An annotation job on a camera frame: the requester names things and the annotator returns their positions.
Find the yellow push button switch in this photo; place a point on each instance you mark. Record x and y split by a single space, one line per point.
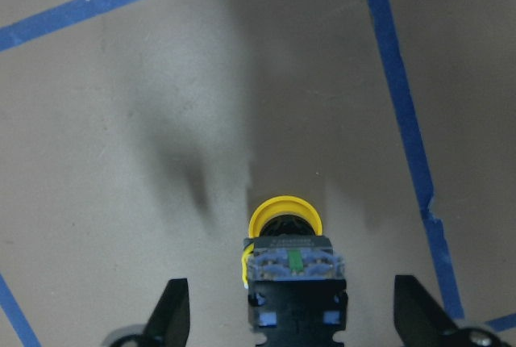
297 291

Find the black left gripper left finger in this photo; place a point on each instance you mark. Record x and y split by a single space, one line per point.
169 323

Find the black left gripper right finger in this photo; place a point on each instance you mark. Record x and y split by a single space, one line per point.
418 318

